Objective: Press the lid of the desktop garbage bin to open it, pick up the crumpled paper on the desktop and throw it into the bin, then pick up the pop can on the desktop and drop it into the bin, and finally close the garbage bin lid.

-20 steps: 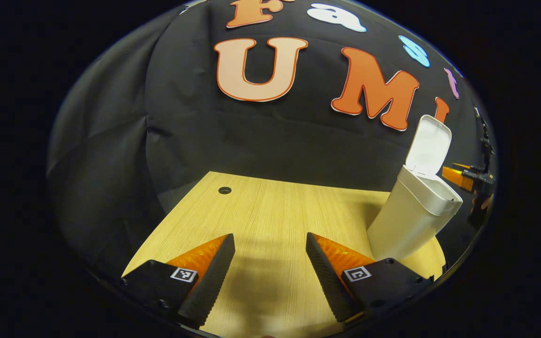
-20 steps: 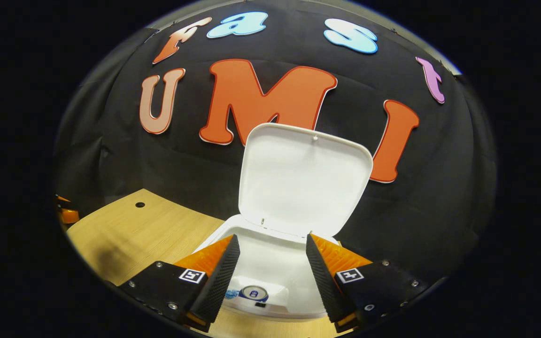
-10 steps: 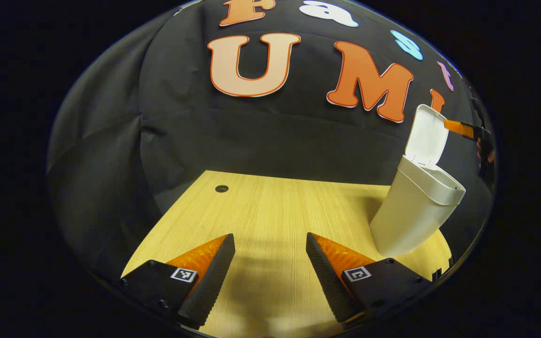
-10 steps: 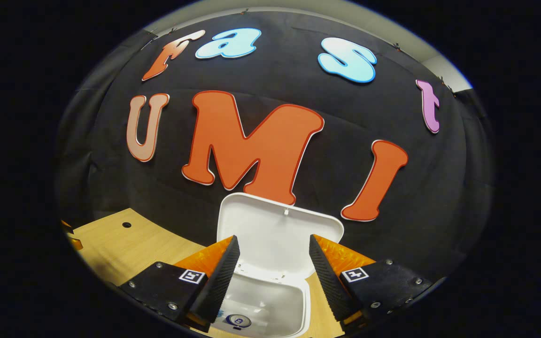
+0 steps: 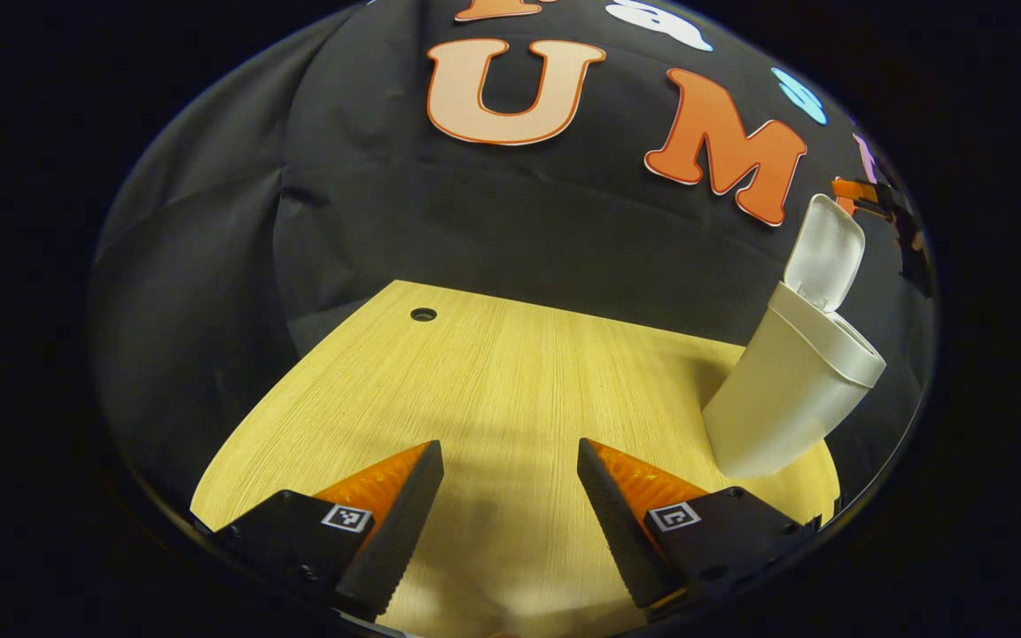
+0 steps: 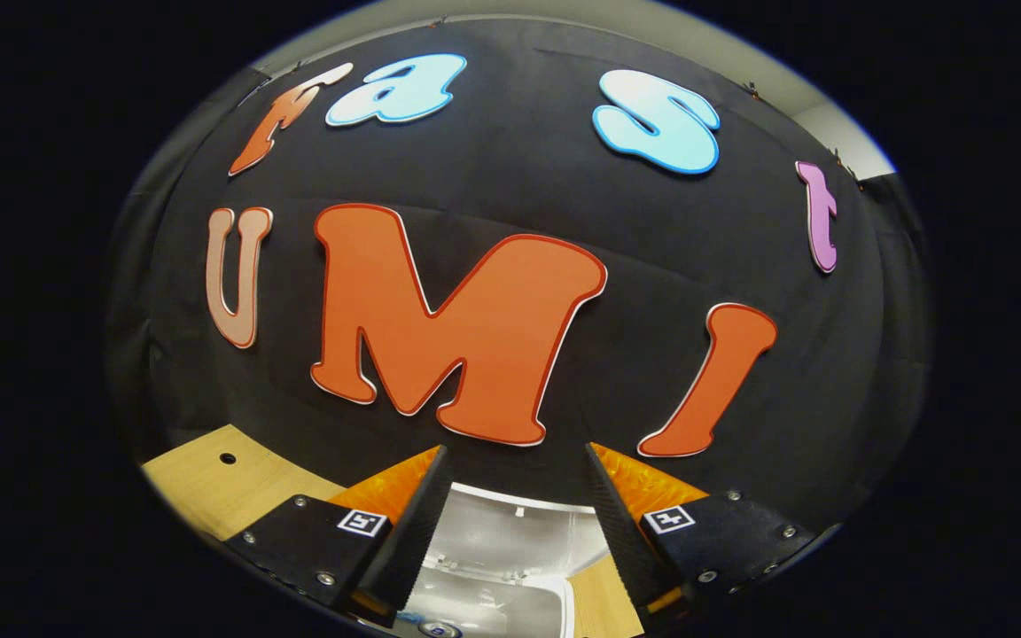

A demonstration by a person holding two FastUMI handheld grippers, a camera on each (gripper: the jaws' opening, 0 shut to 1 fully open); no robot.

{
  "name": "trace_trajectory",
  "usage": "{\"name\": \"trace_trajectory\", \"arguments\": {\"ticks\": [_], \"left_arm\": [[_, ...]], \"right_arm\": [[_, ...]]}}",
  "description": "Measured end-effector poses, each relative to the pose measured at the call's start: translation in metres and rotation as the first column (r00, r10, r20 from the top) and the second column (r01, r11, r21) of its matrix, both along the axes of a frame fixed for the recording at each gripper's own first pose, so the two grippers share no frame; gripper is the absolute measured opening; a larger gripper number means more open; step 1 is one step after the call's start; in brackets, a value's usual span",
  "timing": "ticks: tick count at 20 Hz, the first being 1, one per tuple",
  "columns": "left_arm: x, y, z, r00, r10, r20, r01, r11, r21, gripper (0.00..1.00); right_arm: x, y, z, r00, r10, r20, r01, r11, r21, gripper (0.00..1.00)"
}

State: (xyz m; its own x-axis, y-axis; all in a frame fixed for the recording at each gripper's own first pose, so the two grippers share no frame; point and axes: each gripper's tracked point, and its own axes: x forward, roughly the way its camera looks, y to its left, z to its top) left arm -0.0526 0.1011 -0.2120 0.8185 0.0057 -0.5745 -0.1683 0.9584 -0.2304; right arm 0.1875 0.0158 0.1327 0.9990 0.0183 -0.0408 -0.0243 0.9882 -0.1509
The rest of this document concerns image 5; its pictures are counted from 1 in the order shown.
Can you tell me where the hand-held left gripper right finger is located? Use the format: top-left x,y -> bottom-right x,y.
575,437 -> 823,612

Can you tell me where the wooden desktop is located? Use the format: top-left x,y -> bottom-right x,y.
190,280 -> 841,638

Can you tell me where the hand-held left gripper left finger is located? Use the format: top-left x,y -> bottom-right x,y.
207,439 -> 447,623

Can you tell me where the white desktop garbage bin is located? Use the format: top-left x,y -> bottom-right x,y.
702,193 -> 887,479

